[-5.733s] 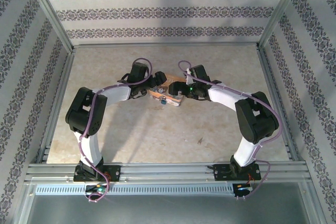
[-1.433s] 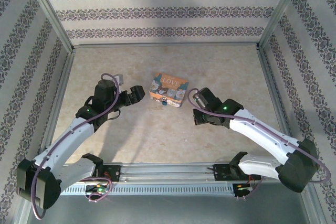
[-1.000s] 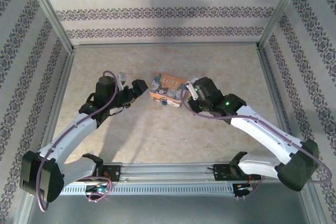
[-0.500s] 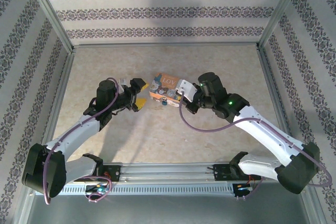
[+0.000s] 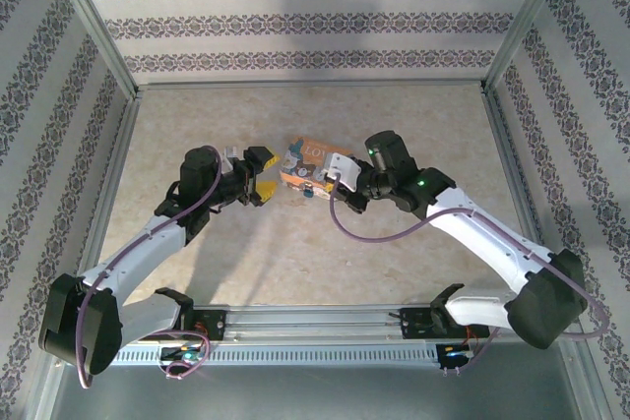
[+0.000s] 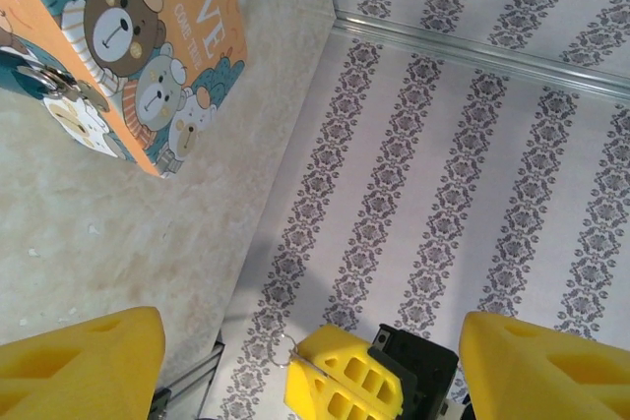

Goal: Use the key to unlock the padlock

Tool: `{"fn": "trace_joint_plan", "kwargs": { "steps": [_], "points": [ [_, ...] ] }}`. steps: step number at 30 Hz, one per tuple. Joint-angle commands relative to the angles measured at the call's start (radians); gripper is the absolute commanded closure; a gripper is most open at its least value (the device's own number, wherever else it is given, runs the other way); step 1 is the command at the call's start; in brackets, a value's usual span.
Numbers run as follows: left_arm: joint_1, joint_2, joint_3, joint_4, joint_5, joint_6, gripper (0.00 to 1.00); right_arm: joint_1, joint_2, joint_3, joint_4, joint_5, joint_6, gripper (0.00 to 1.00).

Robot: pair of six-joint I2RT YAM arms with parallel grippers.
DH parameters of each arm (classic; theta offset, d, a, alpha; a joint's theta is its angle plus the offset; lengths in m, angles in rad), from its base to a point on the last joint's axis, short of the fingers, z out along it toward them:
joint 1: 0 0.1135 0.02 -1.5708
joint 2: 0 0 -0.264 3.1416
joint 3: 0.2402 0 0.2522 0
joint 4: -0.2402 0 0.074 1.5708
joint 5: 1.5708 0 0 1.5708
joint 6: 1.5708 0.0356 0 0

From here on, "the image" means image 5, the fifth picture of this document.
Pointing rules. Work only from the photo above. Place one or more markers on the aluminium table side rail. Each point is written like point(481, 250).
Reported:
point(512, 169)
point(110, 184)

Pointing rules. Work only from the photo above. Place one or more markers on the aluminium table back rail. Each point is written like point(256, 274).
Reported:
point(310, 85)

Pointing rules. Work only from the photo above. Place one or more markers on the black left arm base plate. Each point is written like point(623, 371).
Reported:
point(216, 324)

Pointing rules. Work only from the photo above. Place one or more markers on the grey metal sheet panel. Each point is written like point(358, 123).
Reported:
point(320, 395)

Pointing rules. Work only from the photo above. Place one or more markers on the small teal padlock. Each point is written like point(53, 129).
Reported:
point(308, 191)

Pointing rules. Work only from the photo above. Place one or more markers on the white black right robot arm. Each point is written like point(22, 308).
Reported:
point(492, 243)

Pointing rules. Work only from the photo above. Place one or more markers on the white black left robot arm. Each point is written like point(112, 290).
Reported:
point(147, 243)

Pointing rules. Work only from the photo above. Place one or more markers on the orange LOVE print tin box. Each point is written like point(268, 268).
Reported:
point(305, 159)

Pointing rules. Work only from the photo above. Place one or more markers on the aluminium frame post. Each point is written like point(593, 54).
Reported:
point(536, 17)
point(88, 21)

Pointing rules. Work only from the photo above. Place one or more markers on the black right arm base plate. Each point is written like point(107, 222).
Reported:
point(413, 324)

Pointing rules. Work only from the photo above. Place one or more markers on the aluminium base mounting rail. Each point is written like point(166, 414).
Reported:
point(315, 321)

